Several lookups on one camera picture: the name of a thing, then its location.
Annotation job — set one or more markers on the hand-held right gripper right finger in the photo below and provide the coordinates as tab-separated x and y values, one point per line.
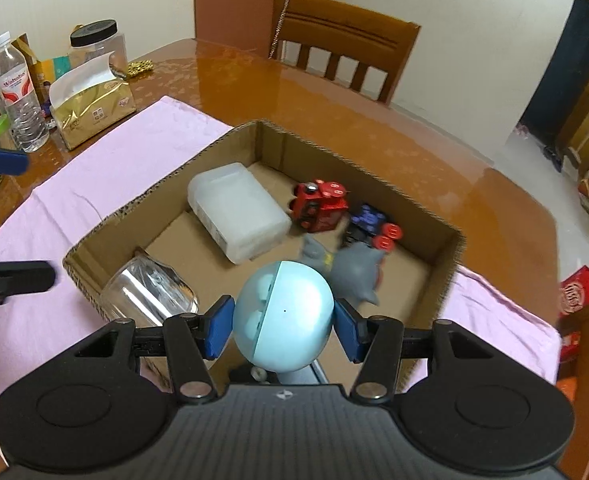
350	330

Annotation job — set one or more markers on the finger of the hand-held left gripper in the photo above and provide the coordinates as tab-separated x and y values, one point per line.
17	277
2	161

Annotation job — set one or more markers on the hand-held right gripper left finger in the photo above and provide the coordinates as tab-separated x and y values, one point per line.
218	327

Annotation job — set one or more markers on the light blue egg toy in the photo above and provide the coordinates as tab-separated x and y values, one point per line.
284	315

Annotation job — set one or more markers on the cardboard box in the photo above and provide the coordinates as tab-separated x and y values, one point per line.
424	270

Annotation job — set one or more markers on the grey shark toy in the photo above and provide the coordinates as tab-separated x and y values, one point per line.
354	272

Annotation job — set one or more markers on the clear water bottle red label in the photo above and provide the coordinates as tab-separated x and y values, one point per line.
19	95

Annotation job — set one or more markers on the teal box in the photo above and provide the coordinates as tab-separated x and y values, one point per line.
54	77

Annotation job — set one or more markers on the gold tissue pack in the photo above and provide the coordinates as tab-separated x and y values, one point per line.
94	110

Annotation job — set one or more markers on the blue toy car red wheels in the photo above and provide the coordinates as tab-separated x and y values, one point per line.
372	222

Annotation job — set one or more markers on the white plastic box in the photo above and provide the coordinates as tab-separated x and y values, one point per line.
237	210

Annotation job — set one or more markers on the pink cloth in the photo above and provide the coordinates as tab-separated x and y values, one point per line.
139	145

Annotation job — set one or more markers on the clear jar black lid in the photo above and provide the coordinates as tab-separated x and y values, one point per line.
97	47

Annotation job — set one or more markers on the gold ribbon ornament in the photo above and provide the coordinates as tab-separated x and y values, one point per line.
140	68

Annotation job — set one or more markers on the stack of red boxes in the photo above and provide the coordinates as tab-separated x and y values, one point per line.
581	290

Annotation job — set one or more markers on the dark shoes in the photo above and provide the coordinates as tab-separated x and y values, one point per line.
554	156

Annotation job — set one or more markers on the brown wooden door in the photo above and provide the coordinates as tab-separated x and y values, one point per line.
239	5

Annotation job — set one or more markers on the wooden chair slatted back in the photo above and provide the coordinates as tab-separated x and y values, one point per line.
344	25

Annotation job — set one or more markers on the dark doorway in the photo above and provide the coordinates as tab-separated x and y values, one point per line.
561	70

